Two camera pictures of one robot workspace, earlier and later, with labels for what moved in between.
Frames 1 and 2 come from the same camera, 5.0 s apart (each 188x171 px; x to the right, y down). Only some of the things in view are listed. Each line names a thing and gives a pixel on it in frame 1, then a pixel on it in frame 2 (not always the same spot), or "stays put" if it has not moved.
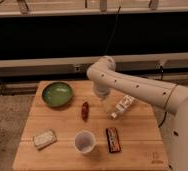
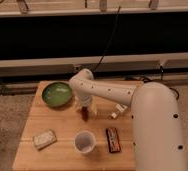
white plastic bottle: [123, 104] stays put
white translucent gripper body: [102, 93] -> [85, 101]
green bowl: [57, 94] stays put
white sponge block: [44, 139] stays put
